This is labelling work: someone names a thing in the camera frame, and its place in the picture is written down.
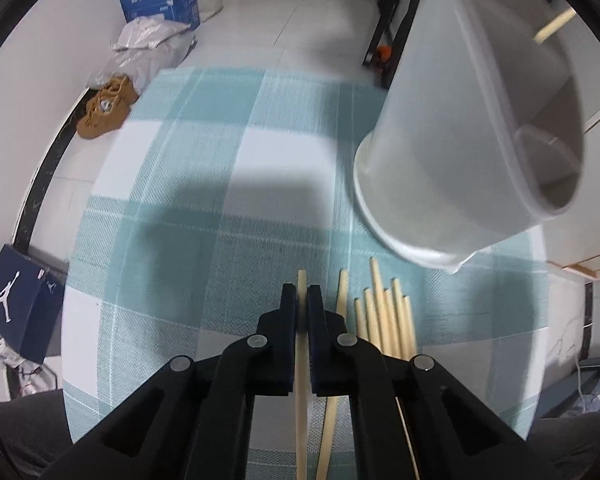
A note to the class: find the black metal coat rack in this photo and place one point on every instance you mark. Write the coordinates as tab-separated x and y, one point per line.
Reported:
387	10

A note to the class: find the tan bamboo chopstick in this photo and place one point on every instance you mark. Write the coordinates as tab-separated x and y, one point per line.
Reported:
302	420
555	25

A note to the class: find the grey plastic bag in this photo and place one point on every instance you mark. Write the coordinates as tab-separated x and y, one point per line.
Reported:
140	67

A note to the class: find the row of wooden chopsticks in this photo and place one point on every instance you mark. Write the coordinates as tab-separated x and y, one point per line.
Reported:
380	320

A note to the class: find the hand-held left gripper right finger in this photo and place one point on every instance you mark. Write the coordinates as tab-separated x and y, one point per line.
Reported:
314	310

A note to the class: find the brown suede shoe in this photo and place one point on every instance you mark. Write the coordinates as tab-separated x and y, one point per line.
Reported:
122	87
100	117

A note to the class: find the person's left leg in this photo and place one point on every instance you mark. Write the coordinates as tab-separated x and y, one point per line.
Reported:
30	435

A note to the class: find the white plastic bag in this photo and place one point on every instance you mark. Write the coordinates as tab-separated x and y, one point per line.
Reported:
150	32

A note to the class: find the grey plastic utensil holder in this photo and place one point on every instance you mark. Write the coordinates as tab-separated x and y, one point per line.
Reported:
430	160

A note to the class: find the dark blue shoe box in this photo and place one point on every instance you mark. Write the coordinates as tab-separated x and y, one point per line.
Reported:
20	305

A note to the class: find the small orange object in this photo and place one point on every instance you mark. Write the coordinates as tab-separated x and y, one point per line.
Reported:
383	52

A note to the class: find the teal plaid tablecloth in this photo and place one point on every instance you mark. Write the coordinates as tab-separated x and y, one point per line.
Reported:
205	200

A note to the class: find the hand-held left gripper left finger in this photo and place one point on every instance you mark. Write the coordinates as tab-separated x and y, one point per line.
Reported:
291	310

